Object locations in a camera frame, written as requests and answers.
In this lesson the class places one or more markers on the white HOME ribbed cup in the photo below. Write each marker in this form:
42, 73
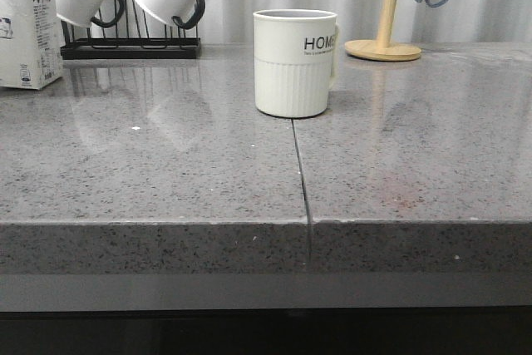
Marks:
294, 61

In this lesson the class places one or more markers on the blue white milk carton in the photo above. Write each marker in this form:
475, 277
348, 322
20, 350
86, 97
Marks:
30, 44

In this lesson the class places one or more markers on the wooden mug tree stand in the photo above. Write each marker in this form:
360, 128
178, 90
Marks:
382, 48

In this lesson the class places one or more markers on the black wire mug rack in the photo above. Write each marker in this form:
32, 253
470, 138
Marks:
136, 35

